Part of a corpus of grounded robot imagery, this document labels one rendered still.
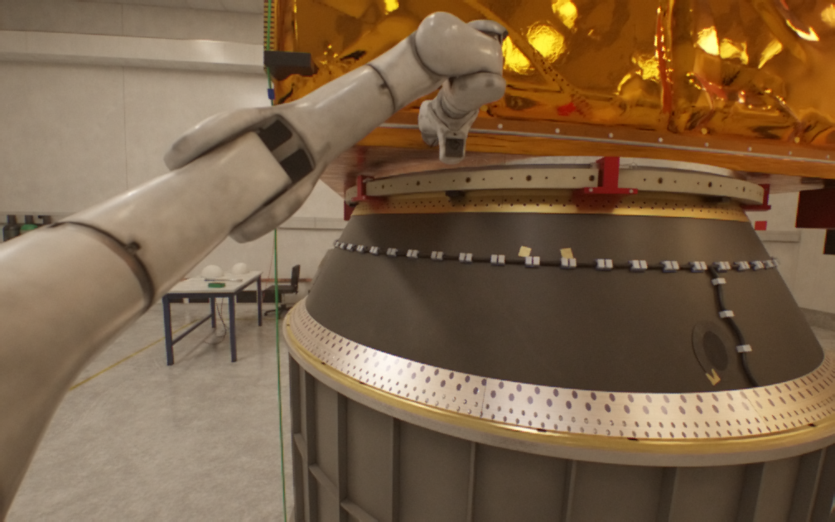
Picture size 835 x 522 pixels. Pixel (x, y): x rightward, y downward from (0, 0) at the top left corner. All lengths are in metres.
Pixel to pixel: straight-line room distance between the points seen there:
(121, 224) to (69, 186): 7.86
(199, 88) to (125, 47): 1.13
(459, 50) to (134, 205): 0.34
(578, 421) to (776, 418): 0.42
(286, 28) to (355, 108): 0.58
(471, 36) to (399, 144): 0.43
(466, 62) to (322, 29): 0.51
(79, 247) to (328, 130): 0.22
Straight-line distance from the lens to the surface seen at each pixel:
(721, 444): 0.88
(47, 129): 8.46
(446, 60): 0.42
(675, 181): 1.02
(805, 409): 1.11
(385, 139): 0.83
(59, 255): 0.25
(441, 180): 0.93
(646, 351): 0.86
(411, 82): 0.41
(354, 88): 0.39
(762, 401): 1.02
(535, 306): 0.80
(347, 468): 1.10
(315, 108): 0.37
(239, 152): 0.32
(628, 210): 0.97
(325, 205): 6.31
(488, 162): 0.94
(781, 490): 1.17
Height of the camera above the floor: 1.56
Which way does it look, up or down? 6 degrees down
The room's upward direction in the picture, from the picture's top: 1 degrees clockwise
